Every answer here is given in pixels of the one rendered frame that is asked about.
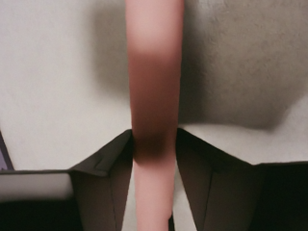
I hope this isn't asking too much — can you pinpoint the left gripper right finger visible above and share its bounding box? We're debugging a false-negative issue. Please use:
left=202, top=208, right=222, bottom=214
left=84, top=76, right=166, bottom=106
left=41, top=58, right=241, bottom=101
left=176, top=128, right=308, bottom=231

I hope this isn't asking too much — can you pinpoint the pink long bar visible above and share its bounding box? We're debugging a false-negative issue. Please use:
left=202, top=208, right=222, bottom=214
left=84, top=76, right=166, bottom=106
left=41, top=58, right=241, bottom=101
left=125, top=0, right=185, bottom=231

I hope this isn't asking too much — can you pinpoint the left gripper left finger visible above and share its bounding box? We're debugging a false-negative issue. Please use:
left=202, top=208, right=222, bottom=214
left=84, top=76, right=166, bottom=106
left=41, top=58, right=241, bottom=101
left=0, top=129, right=133, bottom=231

